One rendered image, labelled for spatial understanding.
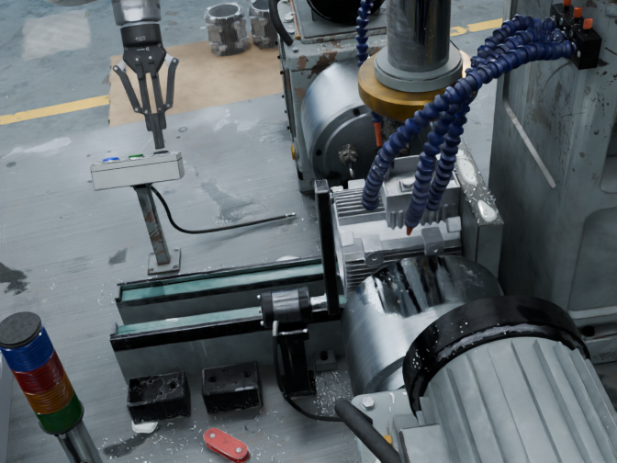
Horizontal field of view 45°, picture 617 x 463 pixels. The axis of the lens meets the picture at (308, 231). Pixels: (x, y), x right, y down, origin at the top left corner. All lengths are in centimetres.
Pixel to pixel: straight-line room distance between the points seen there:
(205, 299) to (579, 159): 72
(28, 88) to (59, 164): 225
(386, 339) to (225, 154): 106
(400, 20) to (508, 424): 60
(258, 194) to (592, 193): 90
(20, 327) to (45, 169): 110
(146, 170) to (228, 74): 223
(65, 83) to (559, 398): 379
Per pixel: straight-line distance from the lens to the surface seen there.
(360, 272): 125
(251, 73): 367
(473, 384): 69
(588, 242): 123
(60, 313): 165
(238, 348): 139
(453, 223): 125
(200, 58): 388
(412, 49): 109
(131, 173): 150
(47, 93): 421
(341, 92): 146
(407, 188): 125
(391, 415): 90
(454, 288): 103
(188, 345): 138
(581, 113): 107
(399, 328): 100
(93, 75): 427
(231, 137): 202
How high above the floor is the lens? 190
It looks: 41 degrees down
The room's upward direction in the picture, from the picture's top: 7 degrees counter-clockwise
